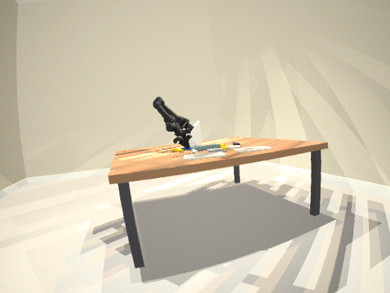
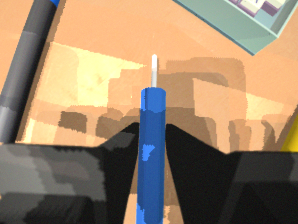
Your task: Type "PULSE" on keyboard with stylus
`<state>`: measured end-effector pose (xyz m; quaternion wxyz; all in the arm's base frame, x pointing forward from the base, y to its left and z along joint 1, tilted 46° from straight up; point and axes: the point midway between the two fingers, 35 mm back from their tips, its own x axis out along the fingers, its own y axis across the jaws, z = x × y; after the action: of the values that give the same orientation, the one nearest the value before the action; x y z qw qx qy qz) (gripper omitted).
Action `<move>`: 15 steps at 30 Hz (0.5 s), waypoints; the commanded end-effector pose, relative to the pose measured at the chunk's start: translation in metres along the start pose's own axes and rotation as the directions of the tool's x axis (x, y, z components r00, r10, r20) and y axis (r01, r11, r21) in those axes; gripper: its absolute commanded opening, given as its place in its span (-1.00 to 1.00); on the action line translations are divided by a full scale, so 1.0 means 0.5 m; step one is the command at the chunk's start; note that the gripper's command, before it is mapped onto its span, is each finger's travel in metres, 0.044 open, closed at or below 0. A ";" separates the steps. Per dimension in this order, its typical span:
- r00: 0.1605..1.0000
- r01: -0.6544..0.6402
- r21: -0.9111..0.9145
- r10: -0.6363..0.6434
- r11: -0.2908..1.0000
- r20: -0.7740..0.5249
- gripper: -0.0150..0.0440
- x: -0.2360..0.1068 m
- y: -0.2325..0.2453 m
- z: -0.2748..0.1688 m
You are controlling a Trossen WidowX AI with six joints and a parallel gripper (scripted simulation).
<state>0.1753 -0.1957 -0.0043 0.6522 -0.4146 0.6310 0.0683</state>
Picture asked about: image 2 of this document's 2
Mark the white keyboard with letter keys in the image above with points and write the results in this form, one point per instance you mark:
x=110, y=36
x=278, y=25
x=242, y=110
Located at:
x=250, y=24

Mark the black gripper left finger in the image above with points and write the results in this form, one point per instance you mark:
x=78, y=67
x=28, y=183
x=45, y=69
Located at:
x=104, y=173

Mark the blue stylus with grey tip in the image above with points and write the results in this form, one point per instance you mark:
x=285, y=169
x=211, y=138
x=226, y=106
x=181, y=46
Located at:
x=151, y=158

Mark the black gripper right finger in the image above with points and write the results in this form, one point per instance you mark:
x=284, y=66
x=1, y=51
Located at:
x=208, y=181

